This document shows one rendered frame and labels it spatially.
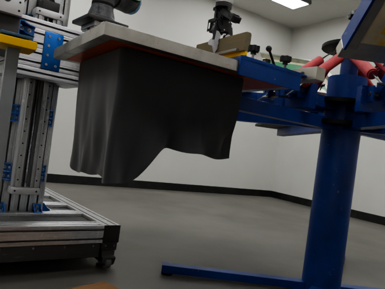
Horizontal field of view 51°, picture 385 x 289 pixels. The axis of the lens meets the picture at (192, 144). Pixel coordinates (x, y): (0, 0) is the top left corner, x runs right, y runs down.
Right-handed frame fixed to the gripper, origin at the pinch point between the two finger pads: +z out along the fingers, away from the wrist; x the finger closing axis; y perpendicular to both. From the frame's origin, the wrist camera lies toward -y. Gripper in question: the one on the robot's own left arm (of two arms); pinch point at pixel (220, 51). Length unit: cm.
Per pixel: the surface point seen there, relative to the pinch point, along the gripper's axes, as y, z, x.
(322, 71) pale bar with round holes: -34.4, 6.2, -24.9
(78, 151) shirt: 13, 49, 50
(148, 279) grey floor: 34, 109, 0
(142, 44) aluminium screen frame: -30, 14, 48
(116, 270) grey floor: 49, 109, 11
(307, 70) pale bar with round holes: -29.7, 5.9, -21.5
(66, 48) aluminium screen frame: 9, 13, 60
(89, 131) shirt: 0, 41, 51
